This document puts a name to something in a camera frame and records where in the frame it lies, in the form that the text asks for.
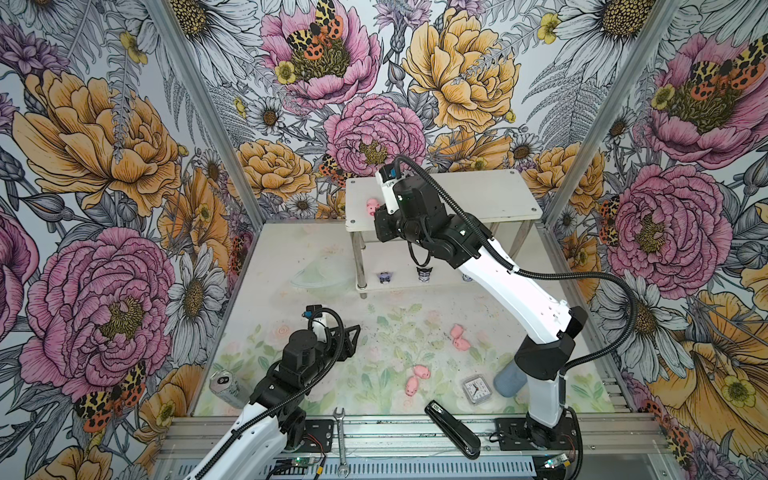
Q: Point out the small square white clock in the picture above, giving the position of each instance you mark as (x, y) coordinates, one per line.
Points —
(476, 389)

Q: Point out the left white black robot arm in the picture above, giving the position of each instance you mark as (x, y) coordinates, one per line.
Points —
(273, 419)

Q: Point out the aluminium front rail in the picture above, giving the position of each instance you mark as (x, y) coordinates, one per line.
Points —
(615, 446)

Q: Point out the green circuit board left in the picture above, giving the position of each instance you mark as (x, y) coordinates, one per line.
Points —
(298, 463)

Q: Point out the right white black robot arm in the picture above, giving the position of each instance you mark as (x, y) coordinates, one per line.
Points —
(551, 326)

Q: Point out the silver wrench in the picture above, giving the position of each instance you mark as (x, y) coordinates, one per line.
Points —
(344, 468)

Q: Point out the black stapler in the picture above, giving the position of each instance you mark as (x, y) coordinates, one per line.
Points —
(461, 436)

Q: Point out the white two-tier shelf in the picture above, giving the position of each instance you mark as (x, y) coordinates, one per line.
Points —
(494, 197)

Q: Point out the green circuit board right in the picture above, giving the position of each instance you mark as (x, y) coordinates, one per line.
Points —
(559, 461)

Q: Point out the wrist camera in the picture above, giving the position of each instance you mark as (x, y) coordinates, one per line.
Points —
(316, 322)
(387, 177)

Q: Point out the green circuit board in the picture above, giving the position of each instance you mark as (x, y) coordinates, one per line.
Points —
(559, 461)
(298, 463)

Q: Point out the pink toy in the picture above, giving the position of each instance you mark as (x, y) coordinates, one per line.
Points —
(371, 206)
(456, 331)
(421, 371)
(412, 386)
(461, 344)

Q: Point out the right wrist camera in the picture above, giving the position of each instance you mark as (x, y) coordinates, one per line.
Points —
(387, 177)

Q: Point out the silver drink can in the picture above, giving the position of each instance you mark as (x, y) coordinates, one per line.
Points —
(224, 386)

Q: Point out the black white kuromi toy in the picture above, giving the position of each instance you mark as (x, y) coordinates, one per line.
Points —
(424, 274)

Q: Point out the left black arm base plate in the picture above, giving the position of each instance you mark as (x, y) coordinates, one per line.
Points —
(311, 436)

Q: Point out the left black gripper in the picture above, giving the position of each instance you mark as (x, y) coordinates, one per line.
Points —
(349, 346)

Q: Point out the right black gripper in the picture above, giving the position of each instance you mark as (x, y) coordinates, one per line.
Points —
(384, 232)

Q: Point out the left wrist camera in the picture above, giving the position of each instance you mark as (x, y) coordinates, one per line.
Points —
(316, 322)

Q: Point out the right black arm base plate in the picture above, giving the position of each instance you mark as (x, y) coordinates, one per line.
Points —
(524, 434)

